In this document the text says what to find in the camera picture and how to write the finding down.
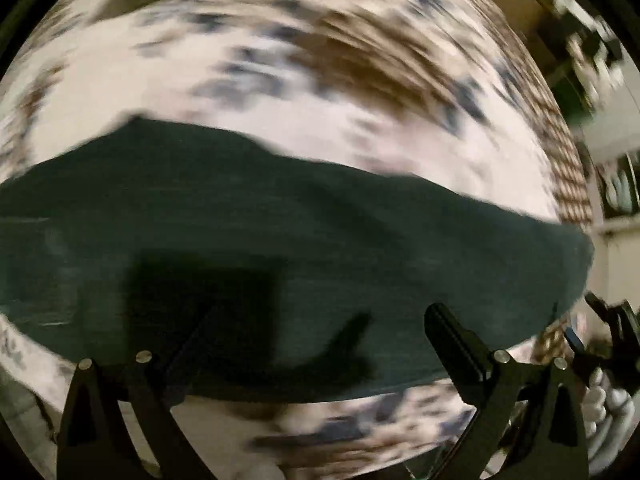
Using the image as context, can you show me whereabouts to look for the dark teal knit pants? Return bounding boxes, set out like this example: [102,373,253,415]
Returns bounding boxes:
[1,117,593,402]

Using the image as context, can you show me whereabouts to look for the white gloved right hand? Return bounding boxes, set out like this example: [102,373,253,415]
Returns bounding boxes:
[580,367,638,477]

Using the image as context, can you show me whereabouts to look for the white open shelf unit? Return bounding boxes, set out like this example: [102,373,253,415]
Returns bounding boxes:
[529,0,640,236]

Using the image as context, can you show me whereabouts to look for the floral and checkered bed blanket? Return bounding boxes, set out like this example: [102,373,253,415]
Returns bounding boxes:
[1,0,592,479]

